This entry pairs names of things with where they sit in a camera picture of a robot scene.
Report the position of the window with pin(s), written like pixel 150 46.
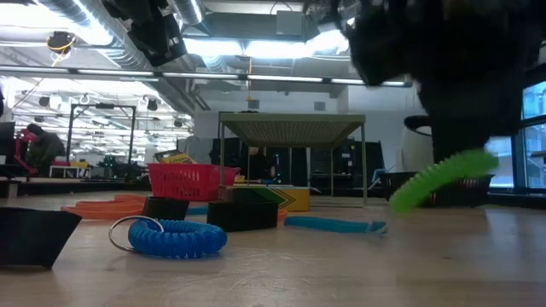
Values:
pixel 535 158

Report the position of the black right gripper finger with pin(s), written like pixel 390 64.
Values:
pixel 460 136

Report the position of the black cabinet row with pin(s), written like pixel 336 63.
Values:
pixel 341 162

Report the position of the silver ventilation duct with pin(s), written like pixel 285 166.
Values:
pixel 115 55

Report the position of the black box centre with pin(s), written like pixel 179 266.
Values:
pixel 243 217

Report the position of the blue silicone wristband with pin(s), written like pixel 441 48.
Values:
pixel 198 210
pixel 324 224

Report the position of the yellow crayon box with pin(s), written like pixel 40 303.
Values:
pixel 296 198
pixel 179 158

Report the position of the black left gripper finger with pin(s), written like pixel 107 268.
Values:
pixel 162 40

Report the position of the white bin black rim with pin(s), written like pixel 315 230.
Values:
pixel 416 149

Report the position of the green perforated metal shelf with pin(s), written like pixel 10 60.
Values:
pixel 290 128

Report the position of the red plastic basket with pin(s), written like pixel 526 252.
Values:
pixel 183 181

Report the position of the person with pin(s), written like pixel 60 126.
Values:
pixel 47 149
pixel 20 147
pixel 256 164

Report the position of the black plastic basket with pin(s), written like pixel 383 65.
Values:
pixel 460 196

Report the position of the linear ceiling light fixture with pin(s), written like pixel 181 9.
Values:
pixel 115 72

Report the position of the black frame stand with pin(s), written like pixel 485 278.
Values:
pixel 102 106

